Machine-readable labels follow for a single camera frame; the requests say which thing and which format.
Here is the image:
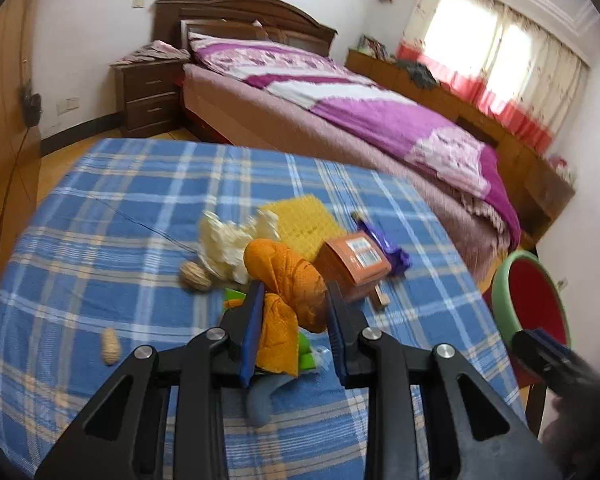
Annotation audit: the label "wooden wardrobe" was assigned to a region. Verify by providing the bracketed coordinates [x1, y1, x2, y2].
[0, 0, 41, 281]

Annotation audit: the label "red bin with green rim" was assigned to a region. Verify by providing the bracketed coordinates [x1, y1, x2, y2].
[482, 250, 571, 388]

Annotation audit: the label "yellow foam net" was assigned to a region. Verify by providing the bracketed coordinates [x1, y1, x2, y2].
[259, 195, 347, 262]

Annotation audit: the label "dark wooden nightstand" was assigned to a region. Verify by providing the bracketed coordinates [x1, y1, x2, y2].
[112, 60, 186, 139]

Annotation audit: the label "peanut near left edge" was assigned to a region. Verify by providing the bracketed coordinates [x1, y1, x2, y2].
[102, 327, 122, 366]

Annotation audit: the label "orange cardboard box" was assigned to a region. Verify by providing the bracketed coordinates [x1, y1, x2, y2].
[313, 232, 391, 304]

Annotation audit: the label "orange wrapper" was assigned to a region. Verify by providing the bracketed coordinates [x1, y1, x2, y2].
[244, 238, 327, 377]

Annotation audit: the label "grey blue scrap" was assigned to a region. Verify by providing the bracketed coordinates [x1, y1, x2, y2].
[246, 374, 296, 428]

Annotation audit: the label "clothes on nightstand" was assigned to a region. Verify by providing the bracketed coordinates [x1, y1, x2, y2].
[112, 40, 190, 67]

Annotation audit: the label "purple plastic bag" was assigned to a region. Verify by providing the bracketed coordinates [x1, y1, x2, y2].
[351, 211, 412, 278]

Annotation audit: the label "purple floral quilt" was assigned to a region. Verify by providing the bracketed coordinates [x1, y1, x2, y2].
[188, 32, 521, 246]

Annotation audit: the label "dark wooden bed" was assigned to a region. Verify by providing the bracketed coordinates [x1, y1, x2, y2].
[152, 0, 518, 278]

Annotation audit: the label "walnut shell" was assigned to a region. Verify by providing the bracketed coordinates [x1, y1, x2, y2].
[180, 261, 212, 292]

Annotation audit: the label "white and red curtains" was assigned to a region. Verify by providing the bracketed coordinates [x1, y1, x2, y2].
[396, 0, 588, 155]

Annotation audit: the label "blue plaid tablecloth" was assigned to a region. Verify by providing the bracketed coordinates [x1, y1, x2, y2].
[0, 139, 522, 474]

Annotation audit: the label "wall power socket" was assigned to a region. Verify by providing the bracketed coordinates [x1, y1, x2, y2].
[56, 98, 80, 116]

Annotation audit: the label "long wooden window cabinet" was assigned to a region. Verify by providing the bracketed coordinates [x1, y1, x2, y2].
[346, 49, 576, 249]

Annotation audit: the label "dark clothes on cabinet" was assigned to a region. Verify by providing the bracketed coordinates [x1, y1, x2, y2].
[396, 60, 439, 90]

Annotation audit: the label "white paper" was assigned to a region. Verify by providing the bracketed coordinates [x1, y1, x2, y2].
[198, 210, 280, 285]

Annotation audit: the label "wooden block piece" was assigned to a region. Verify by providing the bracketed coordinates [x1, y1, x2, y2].
[372, 286, 390, 310]

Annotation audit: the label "black plug with cable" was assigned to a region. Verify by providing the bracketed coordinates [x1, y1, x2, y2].
[19, 80, 42, 128]

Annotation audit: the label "books on cabinet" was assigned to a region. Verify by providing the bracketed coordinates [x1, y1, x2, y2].
[356, 35, 388, 61]

